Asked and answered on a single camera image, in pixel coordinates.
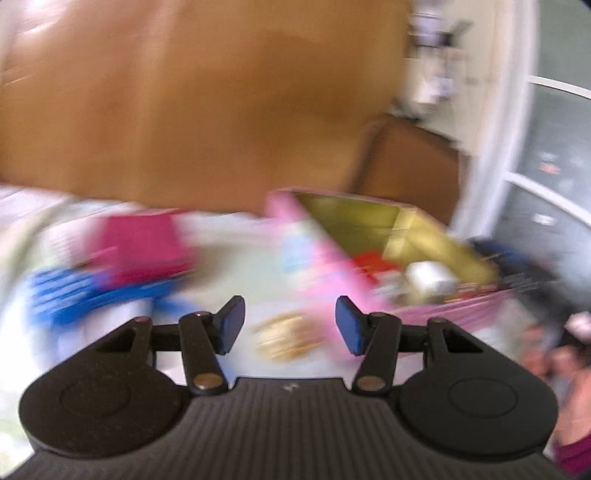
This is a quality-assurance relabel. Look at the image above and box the golden round item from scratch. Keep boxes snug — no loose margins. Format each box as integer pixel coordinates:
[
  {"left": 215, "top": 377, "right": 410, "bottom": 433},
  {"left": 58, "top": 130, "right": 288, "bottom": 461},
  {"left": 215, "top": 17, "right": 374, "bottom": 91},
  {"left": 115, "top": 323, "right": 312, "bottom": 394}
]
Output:
[{"left": 252, "top": 311, "right": 319, "bottom": 363}]

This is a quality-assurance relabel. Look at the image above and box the magenta box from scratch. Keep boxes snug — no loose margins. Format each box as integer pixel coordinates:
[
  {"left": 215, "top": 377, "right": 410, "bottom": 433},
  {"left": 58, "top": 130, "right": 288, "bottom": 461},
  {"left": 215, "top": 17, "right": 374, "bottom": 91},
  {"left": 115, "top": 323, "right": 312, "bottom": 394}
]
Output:
[{"left": 90, "top": 210, "right": 197, "bottom": 289}]

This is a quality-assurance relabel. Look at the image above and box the red packet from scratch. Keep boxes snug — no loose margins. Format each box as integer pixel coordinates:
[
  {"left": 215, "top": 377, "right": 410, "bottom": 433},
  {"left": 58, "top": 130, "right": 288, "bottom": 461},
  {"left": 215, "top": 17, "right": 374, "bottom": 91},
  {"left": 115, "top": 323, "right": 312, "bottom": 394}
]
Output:
[{"left": 353, "top": 251, "right": 400, "bottom": 287}]

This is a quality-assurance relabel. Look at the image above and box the pink box with gold inside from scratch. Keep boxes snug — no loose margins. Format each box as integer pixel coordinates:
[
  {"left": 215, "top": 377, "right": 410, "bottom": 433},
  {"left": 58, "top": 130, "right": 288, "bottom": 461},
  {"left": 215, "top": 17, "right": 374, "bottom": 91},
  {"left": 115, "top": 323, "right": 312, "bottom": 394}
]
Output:
[{"left": 265, "top": 188, "right": 513, "bottom": 330}]

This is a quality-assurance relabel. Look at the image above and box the blue and white packet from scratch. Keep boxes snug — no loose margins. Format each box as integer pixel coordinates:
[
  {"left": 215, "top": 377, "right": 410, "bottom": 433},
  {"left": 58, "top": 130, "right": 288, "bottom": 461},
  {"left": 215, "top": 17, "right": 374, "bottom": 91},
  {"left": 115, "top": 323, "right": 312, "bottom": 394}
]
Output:
[{"left": 28, "top": 265, "right": 185, "bottom": 326}]

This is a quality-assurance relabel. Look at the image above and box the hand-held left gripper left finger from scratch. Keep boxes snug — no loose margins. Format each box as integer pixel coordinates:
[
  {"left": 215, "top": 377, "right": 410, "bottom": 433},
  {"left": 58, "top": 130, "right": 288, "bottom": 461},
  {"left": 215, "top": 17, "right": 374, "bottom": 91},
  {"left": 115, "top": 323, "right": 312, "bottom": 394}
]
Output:
[{"left": 97, "top": 296, "right": 246, "bottom": 396}]

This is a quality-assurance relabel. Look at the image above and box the wooden headboard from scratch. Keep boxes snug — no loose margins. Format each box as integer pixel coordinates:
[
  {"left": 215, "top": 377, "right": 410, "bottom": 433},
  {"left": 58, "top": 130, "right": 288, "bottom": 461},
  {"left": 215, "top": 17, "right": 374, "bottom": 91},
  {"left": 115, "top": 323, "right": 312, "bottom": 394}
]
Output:
[{"left": 0, "top": 0, "right": 414, "bottom": 217}]

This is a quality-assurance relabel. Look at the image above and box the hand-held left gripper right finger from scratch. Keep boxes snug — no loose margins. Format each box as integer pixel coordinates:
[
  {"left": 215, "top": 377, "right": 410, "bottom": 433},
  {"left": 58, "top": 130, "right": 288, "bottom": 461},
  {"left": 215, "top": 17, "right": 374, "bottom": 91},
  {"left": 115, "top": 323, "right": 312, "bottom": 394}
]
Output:
[{"left": 335, "top": 296, "right": 484, "bottom": 395}]

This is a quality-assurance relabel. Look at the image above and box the person's right hand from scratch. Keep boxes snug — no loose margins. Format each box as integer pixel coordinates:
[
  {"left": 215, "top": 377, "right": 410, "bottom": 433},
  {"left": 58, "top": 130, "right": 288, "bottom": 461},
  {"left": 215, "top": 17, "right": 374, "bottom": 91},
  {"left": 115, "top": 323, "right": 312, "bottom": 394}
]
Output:
[{"left": 522, "top": 311, "right": 591, "bottom": 444}]

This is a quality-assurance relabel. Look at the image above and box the pale printed blanket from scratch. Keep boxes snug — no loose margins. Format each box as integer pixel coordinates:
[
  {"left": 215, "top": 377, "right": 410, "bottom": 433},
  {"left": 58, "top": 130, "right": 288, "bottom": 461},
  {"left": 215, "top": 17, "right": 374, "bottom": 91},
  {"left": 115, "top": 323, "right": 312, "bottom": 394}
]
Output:
[{"left": 0, "top": 185, "right": 546, "bottom": 472}]

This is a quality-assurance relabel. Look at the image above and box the white jar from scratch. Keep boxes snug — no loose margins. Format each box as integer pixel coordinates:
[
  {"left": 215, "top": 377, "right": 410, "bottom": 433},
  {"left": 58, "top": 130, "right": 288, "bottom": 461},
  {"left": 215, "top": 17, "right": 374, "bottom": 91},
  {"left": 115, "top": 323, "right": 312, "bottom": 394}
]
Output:
[{"left": 404, "top": 261, "right": 458, "bottom": 301}]

